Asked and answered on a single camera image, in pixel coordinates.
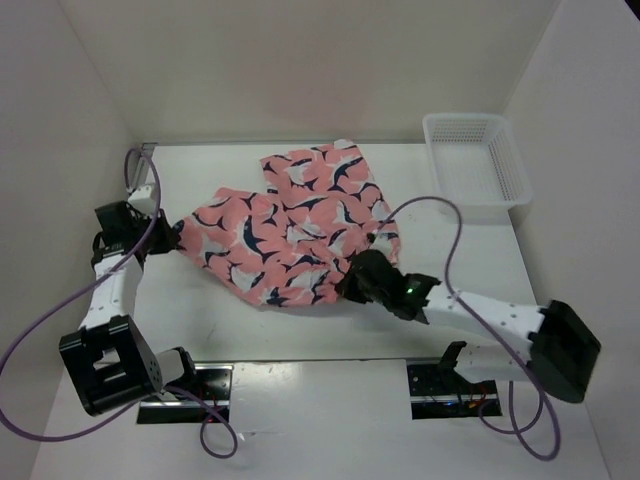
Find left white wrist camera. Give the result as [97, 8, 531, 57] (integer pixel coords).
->
[127, 183, 159, 217]

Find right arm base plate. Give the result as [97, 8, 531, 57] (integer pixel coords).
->
[406, 360, 502, 420]

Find white plastic basket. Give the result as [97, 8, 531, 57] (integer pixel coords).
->
[422, 113, 533, 223]

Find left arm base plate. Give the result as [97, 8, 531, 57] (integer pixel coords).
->
[136, 363, 233, 425]

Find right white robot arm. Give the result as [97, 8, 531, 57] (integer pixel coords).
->
[336, 250, 601, 404]

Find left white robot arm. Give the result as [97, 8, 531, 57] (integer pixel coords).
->
[59, 201, 200, 416]

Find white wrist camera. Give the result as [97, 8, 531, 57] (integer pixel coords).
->
[127, 183, 159, 217]
[367, 231, 400, 264]

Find pink shark print shorts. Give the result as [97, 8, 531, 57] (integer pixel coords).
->
[178, 140, 400, 307]

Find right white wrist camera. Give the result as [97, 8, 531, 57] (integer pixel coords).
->
[367, 231, 400, 264]

